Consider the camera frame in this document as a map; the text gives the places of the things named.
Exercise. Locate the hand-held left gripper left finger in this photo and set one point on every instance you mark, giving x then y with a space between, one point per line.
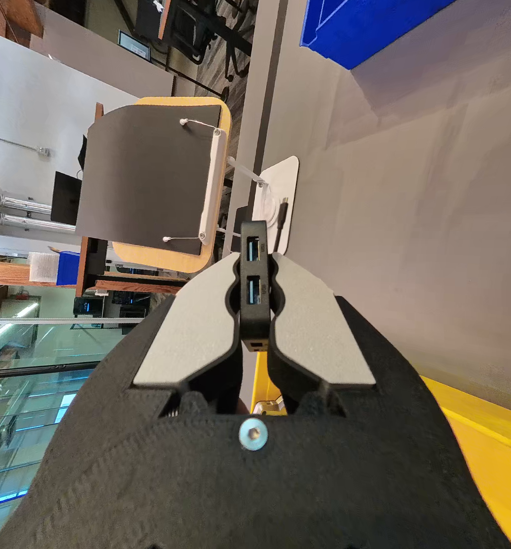
191 330

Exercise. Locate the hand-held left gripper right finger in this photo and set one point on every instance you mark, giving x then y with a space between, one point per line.
315 334

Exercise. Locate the black usb hub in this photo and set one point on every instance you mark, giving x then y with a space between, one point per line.
255 317

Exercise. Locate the blue plastic bin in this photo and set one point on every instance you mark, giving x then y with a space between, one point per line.
345 30

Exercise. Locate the small blue box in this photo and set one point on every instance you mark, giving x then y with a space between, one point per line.
69 269

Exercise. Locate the black flat panel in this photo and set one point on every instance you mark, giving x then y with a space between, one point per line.
152 180

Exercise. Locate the white foam block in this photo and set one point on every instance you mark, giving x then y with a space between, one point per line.
43 266

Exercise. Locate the black monitor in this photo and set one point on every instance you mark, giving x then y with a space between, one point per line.
66 197

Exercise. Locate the wooden beam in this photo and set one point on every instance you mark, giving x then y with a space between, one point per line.
6 273

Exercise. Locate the cluster of silver metal pipes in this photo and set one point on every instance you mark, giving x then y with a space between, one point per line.
19 221

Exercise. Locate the yellow plastic bin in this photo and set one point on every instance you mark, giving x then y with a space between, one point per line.
496 471

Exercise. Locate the black office chair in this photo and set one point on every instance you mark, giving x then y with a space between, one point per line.
191 25

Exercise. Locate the brown wooden desk frame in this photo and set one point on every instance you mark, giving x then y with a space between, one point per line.
81 266

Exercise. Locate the white panel bracket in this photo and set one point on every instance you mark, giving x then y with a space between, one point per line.
214 184

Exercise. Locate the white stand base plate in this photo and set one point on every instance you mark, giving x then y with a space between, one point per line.
287 180

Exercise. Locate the framed wall picture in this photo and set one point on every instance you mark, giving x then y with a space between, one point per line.
134 45

